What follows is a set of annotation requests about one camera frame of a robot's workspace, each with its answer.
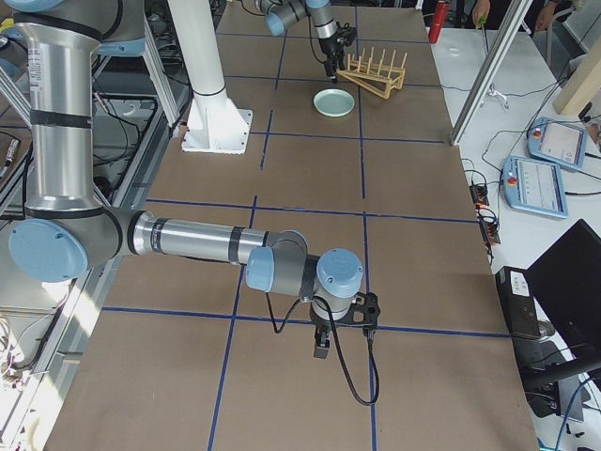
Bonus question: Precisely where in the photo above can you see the blue teach pendant far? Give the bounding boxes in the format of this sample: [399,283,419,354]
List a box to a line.
[527,117,587,170]

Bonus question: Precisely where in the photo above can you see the red cylinder tube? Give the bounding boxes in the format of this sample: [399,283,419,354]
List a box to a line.
[428,0,449,44]

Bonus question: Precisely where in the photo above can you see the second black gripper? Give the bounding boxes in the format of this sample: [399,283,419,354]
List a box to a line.
[310,312,350,359]

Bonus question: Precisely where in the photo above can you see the blue teach pendant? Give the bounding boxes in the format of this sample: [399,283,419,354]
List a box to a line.
[501,155,568,219]
[527,117,587,170]

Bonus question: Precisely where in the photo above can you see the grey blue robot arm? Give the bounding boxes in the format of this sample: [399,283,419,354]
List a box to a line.
[254,0,346,78]

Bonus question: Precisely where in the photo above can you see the wooden dish rack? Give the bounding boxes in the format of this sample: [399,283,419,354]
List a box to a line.
[337,47,408,100]

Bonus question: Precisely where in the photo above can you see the light green ceramic plate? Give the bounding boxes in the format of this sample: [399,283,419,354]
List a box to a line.
[313,88,355,117]

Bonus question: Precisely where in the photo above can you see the black cable connector block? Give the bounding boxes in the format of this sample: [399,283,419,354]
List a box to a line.
[470,183,489,209]

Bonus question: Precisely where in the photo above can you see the black monitor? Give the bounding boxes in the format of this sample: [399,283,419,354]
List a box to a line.
[495,219,600,391]

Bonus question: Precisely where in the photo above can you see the aluminium frame post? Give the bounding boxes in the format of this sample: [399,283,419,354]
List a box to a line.
[450,0,532,146]

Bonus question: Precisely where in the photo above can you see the metal reacher grabber tool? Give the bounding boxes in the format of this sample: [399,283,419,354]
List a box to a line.
[476,14,509,111]

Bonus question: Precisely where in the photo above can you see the blue teach pendant near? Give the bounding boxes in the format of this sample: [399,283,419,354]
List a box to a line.
[501,155,568,219]

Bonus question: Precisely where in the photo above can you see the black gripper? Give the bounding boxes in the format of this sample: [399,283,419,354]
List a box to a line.
[319,36,342,84]

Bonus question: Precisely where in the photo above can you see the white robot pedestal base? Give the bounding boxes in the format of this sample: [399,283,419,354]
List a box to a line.
[168,0,253,155]

